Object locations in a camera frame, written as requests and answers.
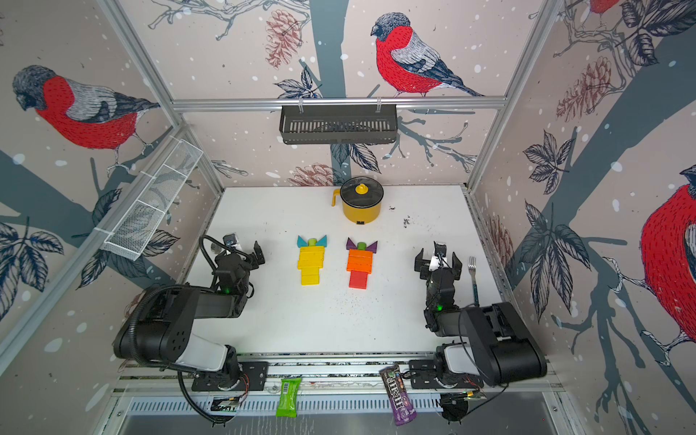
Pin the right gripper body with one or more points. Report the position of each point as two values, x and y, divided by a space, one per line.
431 279

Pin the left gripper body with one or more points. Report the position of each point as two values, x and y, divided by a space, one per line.
246 267

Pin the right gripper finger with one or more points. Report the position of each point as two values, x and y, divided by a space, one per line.
422 266
455 267

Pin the long yellow rectangle block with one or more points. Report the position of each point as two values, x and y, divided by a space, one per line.
312 250

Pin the small yellow block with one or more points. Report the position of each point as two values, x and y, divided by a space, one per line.
310 272

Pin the orange slanted block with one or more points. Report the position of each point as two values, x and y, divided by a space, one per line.
359 268

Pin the red square block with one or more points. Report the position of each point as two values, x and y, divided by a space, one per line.
358 283

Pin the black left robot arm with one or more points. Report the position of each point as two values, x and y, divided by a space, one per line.
159 331

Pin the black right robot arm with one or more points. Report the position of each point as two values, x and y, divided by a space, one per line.
492 345

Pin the yellow pot with lid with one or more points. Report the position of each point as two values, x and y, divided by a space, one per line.
361 199

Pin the purple m&m candy packet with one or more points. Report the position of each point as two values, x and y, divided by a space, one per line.
401 404

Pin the green snack packet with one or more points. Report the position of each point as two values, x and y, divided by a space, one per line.
287 405

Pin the fork with teal handle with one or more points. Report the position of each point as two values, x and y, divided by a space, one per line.
472 267

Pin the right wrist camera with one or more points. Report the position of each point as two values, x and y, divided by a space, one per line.
438 259

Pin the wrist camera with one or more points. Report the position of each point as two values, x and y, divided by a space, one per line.
438 259
231 241

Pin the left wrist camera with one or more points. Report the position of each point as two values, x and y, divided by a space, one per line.
231 241

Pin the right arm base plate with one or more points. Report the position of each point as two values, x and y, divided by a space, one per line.
426 375

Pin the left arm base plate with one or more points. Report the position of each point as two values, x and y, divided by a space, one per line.
240 377

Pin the black wire shelf basket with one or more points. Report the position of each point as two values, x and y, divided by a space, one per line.
339 124

